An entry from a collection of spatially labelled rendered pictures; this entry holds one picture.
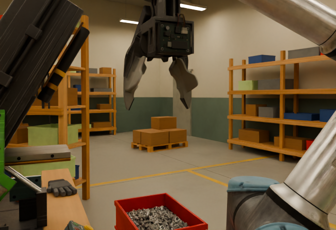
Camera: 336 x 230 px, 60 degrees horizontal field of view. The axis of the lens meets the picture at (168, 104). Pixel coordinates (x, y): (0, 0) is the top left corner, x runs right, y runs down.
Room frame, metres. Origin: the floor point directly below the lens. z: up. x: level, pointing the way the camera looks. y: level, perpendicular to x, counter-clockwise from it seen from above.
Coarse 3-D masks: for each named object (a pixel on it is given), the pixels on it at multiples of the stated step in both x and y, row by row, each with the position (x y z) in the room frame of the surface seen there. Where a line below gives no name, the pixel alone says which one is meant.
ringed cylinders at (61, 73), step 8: (80, 32) 1.05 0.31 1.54; (88, 32) 1.07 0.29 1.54; (80, 40) 1.05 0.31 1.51; (72, 48) 1.04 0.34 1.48; (64, 56) 1.03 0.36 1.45; (72, 56) 1.04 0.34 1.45; (64, 64) 1.02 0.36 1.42; (56, 72) 1.01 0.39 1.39; (64, 72) 1.03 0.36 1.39; (48, 80) 1.01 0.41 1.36; (56, 80) 1.01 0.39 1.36; (48, 88) 1.00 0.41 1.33; (56, 88) 1.02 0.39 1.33; (40, 96) 0.99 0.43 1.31; (48, 96) 1.00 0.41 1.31
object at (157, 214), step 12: (120, 204) 1.08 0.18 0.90; (132, 204) 1.09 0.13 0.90; (144, 204) 1.11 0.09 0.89; (156, 204) 1.14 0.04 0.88; (168, 204) 1.12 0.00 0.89; (180, 204) 1.03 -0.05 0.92; (120, 216) 1.01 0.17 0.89; (132, 216) 1.04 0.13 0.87; (144, 216) 1.01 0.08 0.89; (156, 216) 1.00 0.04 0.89; (168, 216) 1.01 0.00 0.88; (180, 216) 1.03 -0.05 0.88; (192, 216) 0.95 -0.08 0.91; (120, 228) 1.01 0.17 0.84; (132, 228) 0.87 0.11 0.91; (144, 228) 0.93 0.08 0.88; (156, 228) 0.91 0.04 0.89; (168, 228) 0.92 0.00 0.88; (180, 228) 0.84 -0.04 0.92; (192, 228) 0.86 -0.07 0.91; (204, 228) 0.87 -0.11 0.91
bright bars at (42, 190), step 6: (6, 168) 0.87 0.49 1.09; (12, 168) 0.90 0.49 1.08; (12, 174) 0.88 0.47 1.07; (18, 174) 0.90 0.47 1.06; (24, 180) 0.89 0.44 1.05; (30, 186) 0.90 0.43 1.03; (36, 186) 0.93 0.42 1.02; (36, 192) 0.90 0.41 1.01; (42, 192) 0.90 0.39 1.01; (36, 198) 0.89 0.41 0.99; (42, 198) 0.90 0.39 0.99; (36, 204) 0.89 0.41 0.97; (42, 204) 0.90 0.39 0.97; (36, 210) 0.89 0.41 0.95; (42, 210) 0.90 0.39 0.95; (36, 216) 0.89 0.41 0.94; (42, 216) 0.90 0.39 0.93; (36, 222) 0.89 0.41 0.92; (42, 222) 0.90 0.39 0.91
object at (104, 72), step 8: (72, 72) 8.97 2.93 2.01; (80, 72) 9.12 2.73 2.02; (96, 72) 9.39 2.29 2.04; (104, 72) 9.57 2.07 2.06; (80, 88) 9.16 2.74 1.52; (96, 88) 9.40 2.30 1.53; (104, 88) 9.53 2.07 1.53; (96, 104) 9.77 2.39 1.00; (104, 104) 9.56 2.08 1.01; (72, 112) 8.92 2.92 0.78; (80, 112) 9.05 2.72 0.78; (96, 112) 9.31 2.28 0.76; (80, 128) 9.14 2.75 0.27; (96, 128) 9.35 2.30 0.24; (104, 128) 9.44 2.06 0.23; (112, 128) 9.58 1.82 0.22
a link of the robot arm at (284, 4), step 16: (240, 0) 0.64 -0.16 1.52; (256, 0) 0.61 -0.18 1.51; (272, 0) 0.60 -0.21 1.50; (288, 0) 0.60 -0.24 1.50; (304, 0) 0.60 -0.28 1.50; (272, 16) 0.63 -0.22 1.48; (288, 16) 0.61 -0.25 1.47; (304, 16) 0.60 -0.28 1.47; (320, 16) 0.60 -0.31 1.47; (304, 32) 0.62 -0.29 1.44; (320, 32) 0.61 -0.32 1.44; (320, 48) 0.65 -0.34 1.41
